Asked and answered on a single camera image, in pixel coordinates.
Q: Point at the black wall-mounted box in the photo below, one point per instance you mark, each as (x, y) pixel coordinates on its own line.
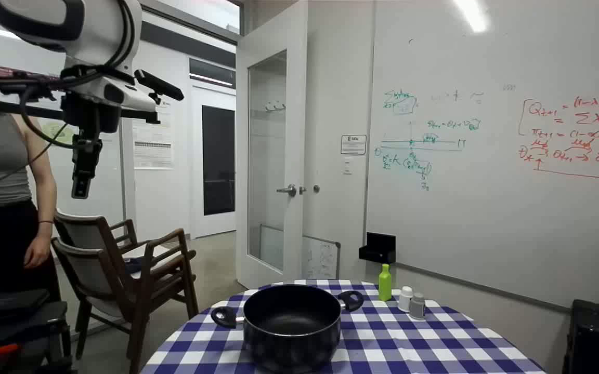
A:
(380, 249)

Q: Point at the small paper wall sign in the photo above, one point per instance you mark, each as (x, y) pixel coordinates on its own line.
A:
(351, 145)

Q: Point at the dark wooden armchair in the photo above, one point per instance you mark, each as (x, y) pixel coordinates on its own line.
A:
(112, 284)
(94, 232)

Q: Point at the green plastic bottle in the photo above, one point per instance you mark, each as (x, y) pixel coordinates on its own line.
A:
(386, 284)

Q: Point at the person in grey top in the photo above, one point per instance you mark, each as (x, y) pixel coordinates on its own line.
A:
(0, 180)

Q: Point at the white wall whiteboard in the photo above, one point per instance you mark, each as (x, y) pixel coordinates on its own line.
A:
(494, 208)

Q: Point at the blue white checkered tablecloth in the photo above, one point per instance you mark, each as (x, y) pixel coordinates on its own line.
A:
(411, 345)

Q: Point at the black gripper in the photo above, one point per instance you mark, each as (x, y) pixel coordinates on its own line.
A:
(90, 115)

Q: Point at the black cooking pot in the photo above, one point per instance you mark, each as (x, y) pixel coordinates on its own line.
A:
(292, 325)

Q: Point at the white door with dark window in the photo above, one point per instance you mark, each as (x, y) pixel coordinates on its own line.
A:
(217, 159)

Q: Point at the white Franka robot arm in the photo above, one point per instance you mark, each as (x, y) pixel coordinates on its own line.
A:
(99, 28)

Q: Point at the white shaker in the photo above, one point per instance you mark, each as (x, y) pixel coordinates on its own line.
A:
(403, 300)

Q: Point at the grey shaker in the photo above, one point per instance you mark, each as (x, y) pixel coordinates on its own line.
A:
(418, 307)

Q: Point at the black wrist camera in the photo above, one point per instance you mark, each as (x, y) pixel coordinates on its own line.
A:
(159, 84)

